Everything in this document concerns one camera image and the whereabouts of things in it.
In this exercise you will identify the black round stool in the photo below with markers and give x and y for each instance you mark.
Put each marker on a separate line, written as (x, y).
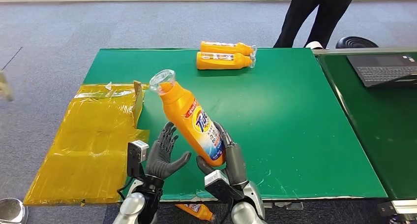
(356, 42)

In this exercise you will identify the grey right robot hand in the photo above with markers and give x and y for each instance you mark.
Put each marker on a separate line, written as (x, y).
(236, 163)

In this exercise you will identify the shiny silver metal object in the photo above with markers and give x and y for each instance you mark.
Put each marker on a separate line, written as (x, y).
(11, 211)

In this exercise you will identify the metal bracket under table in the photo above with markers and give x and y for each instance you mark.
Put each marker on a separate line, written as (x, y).
(286, 205)

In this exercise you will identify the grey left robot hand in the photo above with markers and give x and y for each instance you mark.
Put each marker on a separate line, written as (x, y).
(161, 160)

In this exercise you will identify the black laptop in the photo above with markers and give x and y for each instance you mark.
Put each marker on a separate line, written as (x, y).
(381, 69)

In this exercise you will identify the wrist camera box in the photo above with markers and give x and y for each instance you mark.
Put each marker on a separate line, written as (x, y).
(221, 186)
(136, 155)

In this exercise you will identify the orange detergent bottle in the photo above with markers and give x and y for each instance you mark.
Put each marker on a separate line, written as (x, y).
(224, 48)
(221, 61)
(192, 121)
(197, 211)

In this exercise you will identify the aluminium table frame corner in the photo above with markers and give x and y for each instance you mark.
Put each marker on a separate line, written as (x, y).
(399, 208)

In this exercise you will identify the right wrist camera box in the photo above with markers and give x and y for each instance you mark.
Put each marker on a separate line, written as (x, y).
(221, 186)

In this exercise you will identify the yellow taped flat cardboard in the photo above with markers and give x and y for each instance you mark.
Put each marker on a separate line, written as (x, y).
(91, 144)

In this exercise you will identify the person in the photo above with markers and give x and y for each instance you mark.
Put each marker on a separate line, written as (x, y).
(299, 17)

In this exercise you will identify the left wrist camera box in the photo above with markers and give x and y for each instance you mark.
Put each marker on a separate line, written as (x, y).
(136, 155)

